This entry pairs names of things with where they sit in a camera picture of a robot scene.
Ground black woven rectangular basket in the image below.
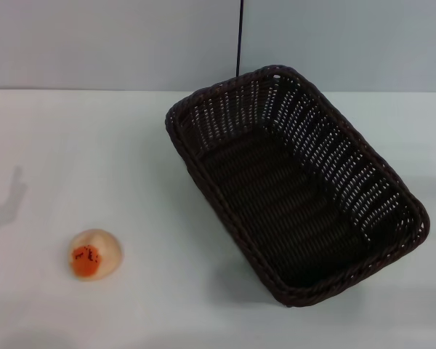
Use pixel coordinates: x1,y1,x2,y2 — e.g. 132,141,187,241
164,64,431,309

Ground cream bun with orange patch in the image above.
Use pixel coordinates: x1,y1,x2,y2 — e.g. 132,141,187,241
69,228,125,280

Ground black vertical wall strip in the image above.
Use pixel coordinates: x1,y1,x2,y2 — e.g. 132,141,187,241
235,0,245,78

